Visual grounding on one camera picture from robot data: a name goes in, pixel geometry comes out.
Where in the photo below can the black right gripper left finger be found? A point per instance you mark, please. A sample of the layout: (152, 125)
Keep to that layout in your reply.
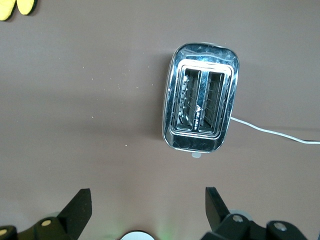
(72, 217)

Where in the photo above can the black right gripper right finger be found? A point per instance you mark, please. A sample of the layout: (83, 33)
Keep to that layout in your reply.
(220, 220)

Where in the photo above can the chrome two-slot toaster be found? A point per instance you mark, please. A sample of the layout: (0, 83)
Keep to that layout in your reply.
(200, 57)

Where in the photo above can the yellow quilted oven mitt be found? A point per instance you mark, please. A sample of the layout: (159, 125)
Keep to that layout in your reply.
(6, 10)

